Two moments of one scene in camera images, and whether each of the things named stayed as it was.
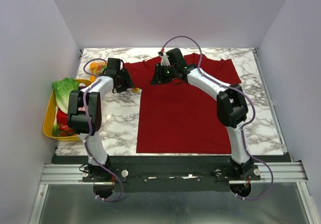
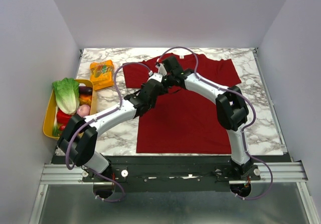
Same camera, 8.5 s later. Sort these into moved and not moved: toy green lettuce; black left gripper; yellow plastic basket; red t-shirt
Moved: black left gripper
Not moved: toy green lettuce; red t-shirt; yellow plastic basket
